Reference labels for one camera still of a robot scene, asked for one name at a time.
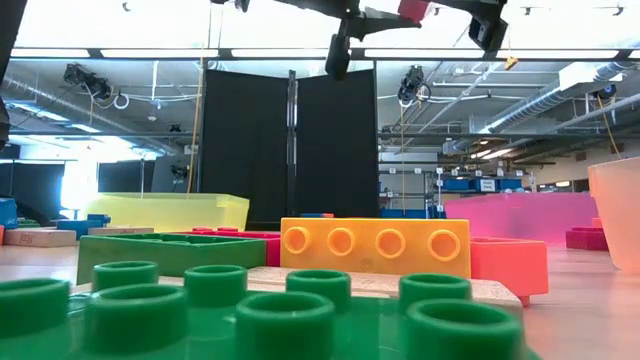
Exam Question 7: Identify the white ceiling air unit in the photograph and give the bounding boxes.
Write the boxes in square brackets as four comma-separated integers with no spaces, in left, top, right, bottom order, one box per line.
[558,60,626,92]

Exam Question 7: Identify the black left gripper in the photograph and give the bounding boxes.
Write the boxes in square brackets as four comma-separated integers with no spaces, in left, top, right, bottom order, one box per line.
[209,0,422,82]

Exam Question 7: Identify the blue long plastic brick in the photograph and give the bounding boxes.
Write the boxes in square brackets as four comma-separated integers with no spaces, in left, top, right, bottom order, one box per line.
[0,197,19,231]

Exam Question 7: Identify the red long plastic brick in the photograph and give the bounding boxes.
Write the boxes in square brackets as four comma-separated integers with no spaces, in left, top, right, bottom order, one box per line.
[172,226,283,268]
[397,0,432,25]

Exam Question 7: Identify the yellow hanging cable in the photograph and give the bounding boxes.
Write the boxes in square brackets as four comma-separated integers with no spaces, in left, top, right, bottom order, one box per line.
[596,93,622,160]

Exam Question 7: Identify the pink translucent plastic bin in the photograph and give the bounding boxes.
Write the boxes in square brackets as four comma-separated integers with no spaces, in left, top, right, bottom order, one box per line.
[444,192,599,245]

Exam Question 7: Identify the orange translucent plastic bin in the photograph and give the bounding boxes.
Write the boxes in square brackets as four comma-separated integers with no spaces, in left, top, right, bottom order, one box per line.
[587,157,640,274]

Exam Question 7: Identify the blue storage bins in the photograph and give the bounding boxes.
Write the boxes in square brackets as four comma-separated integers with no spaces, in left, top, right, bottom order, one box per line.
[439,175,525,194]

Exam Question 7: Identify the black room divider panel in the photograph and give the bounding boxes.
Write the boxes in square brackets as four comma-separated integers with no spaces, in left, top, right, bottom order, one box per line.
[97,159,156,194]

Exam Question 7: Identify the black folding screen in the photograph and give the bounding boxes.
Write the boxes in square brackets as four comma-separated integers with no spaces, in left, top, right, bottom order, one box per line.
[198,68,380,232]

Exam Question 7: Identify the silver ventilation duct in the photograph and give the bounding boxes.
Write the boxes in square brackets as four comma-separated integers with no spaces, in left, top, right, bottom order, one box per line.
[442,59,640,156]

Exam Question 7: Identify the yellow hanging rope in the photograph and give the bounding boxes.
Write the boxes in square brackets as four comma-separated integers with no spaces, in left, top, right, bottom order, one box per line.
[185,57,206,195]

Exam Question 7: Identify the yellow translucent plastic bin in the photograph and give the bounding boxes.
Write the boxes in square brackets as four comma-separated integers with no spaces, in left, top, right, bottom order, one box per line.
[82,192,250,234]

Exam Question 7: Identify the yellow plastic brick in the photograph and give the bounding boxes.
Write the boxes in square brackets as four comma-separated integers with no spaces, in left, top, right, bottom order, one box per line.
[279,216,472,280]

